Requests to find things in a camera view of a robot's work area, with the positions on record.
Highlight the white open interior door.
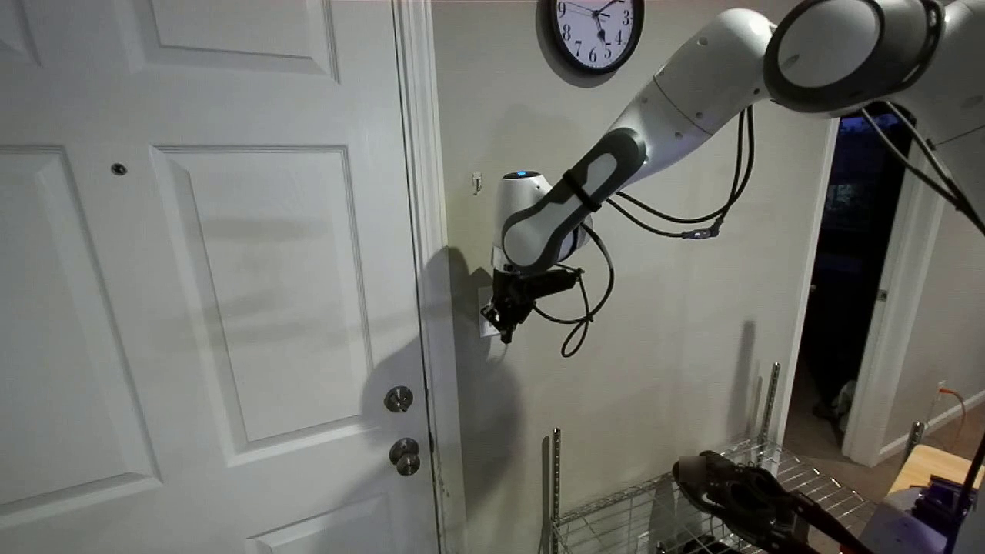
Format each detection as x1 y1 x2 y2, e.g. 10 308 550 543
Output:
840 132 985 472

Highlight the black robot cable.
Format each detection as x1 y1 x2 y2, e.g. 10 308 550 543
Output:
529 101 760 361

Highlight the purple object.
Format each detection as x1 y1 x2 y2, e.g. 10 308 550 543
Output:
858 476 978 554

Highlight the black curved pole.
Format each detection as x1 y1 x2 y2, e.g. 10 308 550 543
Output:
947 426 985 554

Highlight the black rimmed wall clock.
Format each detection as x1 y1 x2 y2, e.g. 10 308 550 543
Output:
536 0 645 77

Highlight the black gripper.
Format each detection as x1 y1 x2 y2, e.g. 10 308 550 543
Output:
479 262 584 348

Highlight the silver deadbolt lock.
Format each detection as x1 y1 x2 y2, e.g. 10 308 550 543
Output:
381 382 414 418

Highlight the silver door knob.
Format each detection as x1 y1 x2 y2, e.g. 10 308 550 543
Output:
386 437 426 481

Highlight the tan cardboard box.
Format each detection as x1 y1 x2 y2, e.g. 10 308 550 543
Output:
886 444 985 498

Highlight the metal wire shelf rack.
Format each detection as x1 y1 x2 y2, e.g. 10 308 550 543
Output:
537 364 873 554

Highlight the white door frame trim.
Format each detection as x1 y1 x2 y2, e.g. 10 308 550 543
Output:
390 0 472 554

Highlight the white panelled door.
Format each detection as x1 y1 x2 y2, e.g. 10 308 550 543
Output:
0 0 440 554

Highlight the black bulky object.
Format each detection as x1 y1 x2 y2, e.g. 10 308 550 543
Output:
672 449 873 554

